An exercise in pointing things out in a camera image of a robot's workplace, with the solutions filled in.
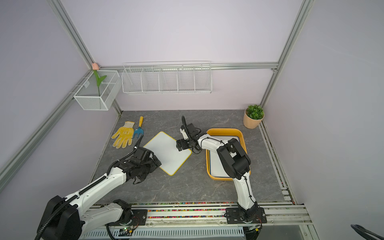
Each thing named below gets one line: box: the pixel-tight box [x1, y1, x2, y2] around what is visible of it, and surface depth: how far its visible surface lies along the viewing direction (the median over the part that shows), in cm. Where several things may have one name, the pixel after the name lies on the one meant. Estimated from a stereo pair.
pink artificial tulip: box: [91, 62, 107, 97], surface depth 92 cm
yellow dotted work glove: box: [111, 121, 135, 149], surface depth 109 cm
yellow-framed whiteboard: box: [143, 131, 192, 176], surface depth 98 cm
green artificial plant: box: [245, 104, 265, 120], surface depth 104 cm
